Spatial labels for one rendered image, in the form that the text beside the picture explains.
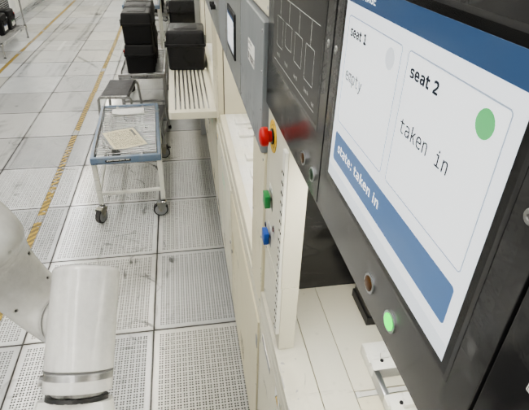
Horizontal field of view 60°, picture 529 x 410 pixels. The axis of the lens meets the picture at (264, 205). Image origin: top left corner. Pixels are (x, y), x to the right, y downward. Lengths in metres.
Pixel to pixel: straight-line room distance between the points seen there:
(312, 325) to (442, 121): 0.91
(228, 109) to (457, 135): 2.13
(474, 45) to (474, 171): 0.07
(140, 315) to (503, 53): 2.29
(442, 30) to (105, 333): 0.50
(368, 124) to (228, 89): 1.95
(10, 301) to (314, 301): 0.77
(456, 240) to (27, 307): 0.57
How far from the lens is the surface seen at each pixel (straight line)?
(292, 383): 1.07
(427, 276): 0.35
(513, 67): 0.27
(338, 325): 1.19
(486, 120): 0.29
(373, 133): 0.43
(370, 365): 1.08
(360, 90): 0.46
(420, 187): 0.35
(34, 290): 0.71
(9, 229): 0.60
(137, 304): 2.51
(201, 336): 2.31
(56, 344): 0.63
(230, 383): 2.14
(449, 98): 0.32
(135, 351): 2.30
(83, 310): 0.62
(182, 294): 2.52
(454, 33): 0.32
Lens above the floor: 1.73
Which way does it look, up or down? 33 degrees down
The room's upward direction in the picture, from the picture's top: 2 degrees clockwise
